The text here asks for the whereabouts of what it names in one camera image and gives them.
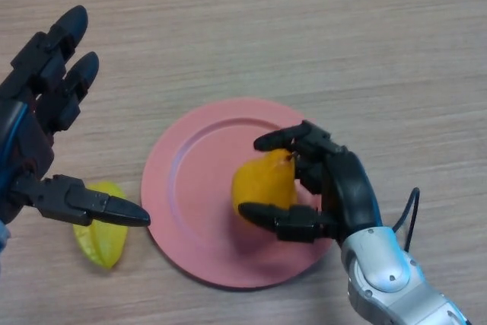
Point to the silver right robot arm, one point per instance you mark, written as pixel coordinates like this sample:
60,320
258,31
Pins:
388,275

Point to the pink round plate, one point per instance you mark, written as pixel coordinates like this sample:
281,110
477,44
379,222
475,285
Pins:
201,203

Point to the yellow starfruit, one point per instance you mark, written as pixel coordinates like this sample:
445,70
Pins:
100,245

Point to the yellow pear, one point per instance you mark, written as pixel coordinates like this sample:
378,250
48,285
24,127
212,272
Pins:
262,184

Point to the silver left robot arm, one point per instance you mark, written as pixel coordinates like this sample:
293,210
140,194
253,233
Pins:
2,252

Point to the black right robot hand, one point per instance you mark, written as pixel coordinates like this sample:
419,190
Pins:
350,192

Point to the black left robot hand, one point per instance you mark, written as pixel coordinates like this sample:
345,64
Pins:
32,146

